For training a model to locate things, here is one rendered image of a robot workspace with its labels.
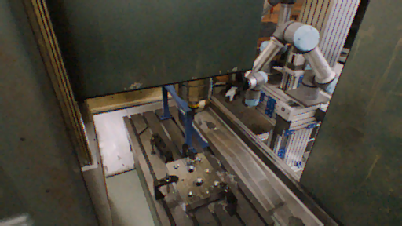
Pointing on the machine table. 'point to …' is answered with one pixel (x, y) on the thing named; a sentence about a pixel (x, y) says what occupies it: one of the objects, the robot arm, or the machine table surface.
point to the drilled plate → (195, 181)
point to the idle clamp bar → (162, 147)
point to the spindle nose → (195, 89)
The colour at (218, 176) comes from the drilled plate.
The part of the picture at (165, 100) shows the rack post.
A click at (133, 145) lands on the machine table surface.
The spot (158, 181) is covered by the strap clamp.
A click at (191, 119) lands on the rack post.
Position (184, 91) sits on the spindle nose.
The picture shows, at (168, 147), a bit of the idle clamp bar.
